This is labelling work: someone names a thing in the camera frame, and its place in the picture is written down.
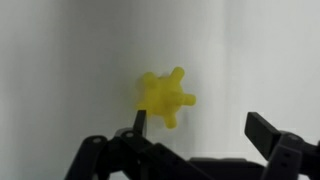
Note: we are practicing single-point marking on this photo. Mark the yellow spiky toy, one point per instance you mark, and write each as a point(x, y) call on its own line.
point(164, 96)

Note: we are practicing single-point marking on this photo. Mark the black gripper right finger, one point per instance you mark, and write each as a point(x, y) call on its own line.
point(261, 134)

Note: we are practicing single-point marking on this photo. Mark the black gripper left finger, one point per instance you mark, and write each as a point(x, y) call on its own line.
point(140, 123)

